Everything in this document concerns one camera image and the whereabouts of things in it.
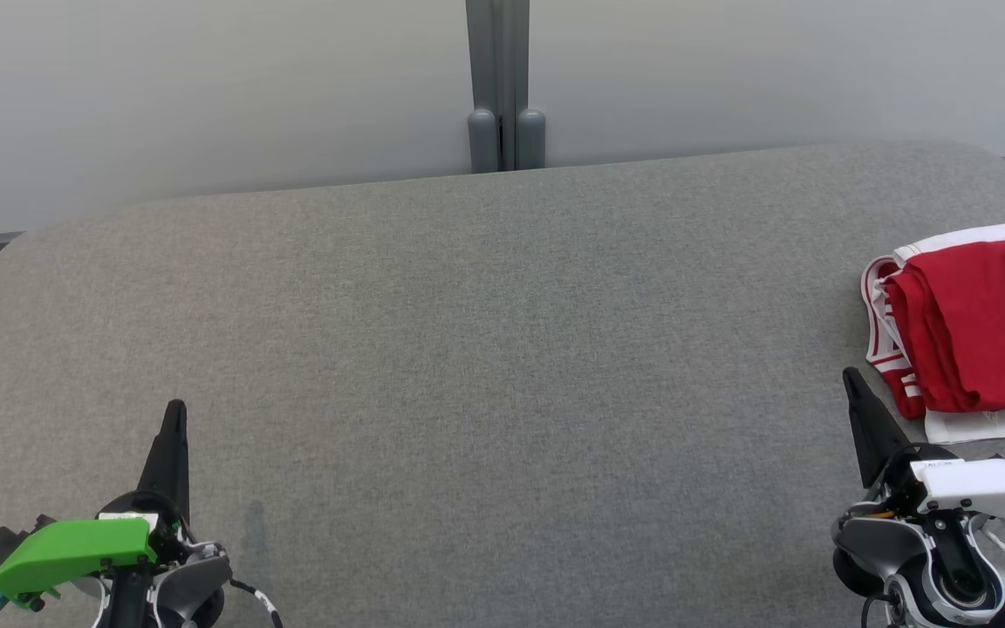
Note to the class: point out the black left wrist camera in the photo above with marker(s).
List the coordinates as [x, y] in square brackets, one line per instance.
[1, 545]

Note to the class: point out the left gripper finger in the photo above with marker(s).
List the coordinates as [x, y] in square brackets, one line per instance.
[171, 462]

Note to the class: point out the grey partition post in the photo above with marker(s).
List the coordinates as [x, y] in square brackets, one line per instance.
[502, 70]

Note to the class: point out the red Bulls 23 jersey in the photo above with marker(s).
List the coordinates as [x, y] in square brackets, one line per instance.
[982, 427]

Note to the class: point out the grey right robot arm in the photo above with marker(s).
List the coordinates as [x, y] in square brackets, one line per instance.
[947, 580]

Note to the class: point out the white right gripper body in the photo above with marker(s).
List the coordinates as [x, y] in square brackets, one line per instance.
[991, 488]

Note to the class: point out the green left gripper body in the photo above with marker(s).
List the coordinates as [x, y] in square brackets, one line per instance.
[66, 549]

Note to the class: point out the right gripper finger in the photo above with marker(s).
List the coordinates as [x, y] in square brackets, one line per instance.
[873, 427]

